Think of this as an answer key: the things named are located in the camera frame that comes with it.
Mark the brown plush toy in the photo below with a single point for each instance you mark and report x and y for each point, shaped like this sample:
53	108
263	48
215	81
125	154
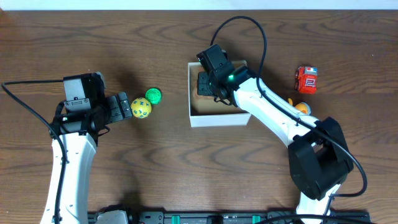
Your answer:
205	105

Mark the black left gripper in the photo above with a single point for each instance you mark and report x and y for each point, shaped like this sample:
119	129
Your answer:
114	108

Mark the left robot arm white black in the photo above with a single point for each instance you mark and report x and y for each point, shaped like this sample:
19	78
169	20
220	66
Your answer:
75	130

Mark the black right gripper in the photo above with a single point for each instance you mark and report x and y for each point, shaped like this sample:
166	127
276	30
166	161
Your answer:
203	84

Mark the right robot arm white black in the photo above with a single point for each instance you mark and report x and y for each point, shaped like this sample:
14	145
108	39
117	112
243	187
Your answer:
318	160

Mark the green lattice plastic ball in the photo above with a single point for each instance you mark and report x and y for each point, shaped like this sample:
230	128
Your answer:
154	96

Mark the yellow ball with blue letters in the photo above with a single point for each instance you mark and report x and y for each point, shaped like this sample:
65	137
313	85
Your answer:
141	108

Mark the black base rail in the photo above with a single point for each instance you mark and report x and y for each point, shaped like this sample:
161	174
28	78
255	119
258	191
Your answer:
217	216

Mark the orange rubber duck toy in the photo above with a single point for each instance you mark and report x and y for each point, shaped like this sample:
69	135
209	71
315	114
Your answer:
302	107

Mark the red toy car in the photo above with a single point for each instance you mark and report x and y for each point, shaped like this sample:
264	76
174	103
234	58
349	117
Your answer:
306	80

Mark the white cardboard box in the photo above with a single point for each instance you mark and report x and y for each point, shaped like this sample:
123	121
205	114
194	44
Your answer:
199	121

